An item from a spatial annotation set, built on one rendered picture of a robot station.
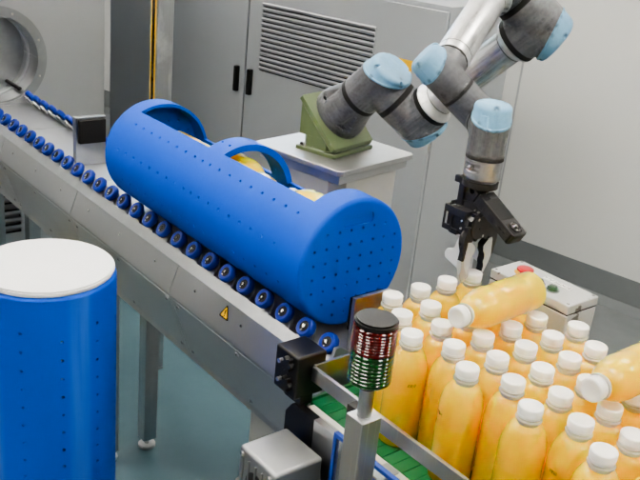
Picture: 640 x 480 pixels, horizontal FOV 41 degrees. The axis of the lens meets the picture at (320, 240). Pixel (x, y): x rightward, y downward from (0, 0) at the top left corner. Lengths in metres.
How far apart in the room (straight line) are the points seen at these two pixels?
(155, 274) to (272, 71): 1.91
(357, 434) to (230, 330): 0.76
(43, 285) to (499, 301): 0.87
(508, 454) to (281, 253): 0.64
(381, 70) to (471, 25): 0.42
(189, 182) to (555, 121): 2.88
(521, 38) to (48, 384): 1.28
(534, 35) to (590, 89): 2.46
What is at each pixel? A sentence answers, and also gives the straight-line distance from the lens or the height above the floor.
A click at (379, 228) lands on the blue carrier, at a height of 1.16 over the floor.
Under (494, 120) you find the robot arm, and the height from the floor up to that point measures 1.43.
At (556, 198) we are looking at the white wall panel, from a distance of 4.67.
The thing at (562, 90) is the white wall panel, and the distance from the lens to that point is 4.57.
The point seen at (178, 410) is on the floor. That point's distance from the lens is 3.24.
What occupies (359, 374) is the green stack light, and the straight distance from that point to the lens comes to 1.21.
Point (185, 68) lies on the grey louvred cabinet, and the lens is 4.45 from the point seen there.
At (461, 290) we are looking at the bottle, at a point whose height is 1.08.
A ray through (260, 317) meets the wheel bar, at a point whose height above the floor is 0.92.
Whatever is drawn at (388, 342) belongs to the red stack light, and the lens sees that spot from 1.19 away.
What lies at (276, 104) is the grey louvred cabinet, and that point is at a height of 0.88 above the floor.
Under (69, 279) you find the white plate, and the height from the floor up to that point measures 1.04.
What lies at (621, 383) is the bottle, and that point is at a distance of 1.37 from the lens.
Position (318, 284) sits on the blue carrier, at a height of 1.06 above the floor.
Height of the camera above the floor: 1.80
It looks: 22 degrees down
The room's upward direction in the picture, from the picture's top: 6 degrees clockwise
